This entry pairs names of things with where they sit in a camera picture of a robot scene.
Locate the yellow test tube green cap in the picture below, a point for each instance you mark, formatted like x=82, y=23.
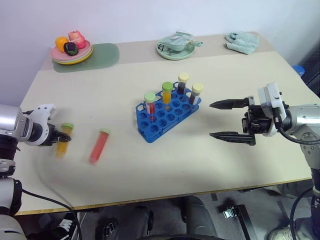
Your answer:
x=63, y=147
x=166, y=93

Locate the grey shoe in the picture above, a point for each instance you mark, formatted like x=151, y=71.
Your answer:
x=281, y=233

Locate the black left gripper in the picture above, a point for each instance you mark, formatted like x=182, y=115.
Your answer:
x=51, y=136

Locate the blue round object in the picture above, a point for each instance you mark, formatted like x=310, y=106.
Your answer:
x=298, y=70

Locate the dark test tube yellow cap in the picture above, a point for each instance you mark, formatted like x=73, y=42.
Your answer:
x=195, y=95
x=182, y=83

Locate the yellow plate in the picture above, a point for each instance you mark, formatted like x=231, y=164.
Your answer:
x=75, y=62

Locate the orange toy pepper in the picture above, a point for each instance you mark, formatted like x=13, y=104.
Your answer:
x=61, y=43

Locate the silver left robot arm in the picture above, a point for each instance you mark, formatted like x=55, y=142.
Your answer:
x=8, y=120

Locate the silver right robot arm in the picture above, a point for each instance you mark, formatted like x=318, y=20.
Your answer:
x=302, y=122

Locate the green placemat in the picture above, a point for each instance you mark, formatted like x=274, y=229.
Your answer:
x=105, y=56

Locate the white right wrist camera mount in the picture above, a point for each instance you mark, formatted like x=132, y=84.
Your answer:
x=272, y=97

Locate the silver metal bracket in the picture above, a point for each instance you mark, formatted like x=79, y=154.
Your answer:
x=228, y=213

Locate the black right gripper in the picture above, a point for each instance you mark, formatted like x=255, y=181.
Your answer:
x=257, y=121

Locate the light green plate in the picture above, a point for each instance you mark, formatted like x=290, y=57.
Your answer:
x=175, y=54

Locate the black and white shoe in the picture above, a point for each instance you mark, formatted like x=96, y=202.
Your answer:
x=62, y=225

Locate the blue test tube rack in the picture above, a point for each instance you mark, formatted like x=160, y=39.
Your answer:
x=162, y=122

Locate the black ribbed object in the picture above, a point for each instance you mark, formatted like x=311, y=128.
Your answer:
x=312, y=72

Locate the light green zip pouch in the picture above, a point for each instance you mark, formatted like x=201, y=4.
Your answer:
x=177, y=41

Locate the red test tube green cap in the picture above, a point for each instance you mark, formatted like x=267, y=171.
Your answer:
x=98, y=147
x=150, y=102

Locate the pink toy fruit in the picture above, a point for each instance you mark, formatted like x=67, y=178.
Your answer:
x=77, y=38

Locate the black table frame bar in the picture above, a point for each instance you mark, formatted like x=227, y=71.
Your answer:
x=246, y=222

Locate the light green towel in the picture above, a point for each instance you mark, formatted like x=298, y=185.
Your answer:
x=243, y=42

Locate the pink plate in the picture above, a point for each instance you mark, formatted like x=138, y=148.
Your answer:
x=80, y=51

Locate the dark purple toy fruit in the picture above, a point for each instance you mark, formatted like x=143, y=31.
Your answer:
x=70, y=48

